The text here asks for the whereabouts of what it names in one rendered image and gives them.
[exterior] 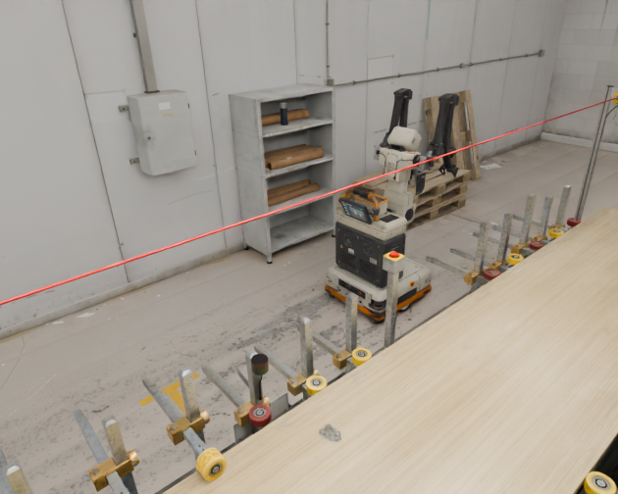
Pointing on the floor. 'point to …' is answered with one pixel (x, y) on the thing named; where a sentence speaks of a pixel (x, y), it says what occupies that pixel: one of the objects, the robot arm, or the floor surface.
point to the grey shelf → (294, 133)
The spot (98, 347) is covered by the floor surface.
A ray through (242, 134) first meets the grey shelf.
